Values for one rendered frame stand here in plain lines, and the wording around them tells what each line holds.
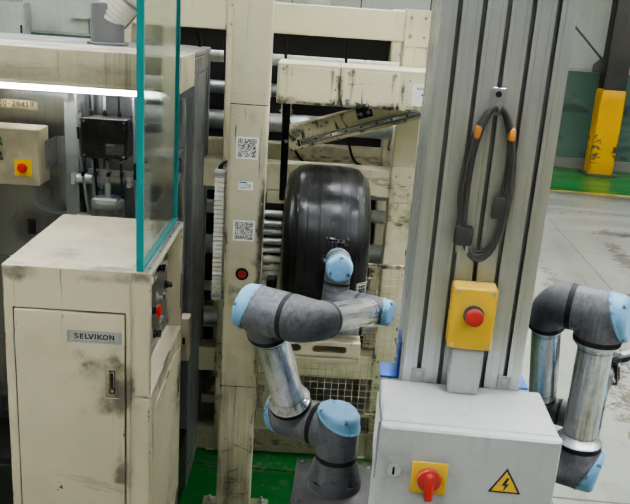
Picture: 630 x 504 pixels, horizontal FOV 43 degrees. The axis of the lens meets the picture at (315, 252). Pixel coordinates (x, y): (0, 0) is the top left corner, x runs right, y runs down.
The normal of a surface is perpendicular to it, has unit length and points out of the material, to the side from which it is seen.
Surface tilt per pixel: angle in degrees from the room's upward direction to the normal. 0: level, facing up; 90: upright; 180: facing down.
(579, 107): 90
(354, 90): 90
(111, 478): 90
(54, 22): 90
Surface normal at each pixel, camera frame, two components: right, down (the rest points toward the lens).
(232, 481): 0.00, 0.29
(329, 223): 0.04, -0.22
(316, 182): 0.06, -0.70
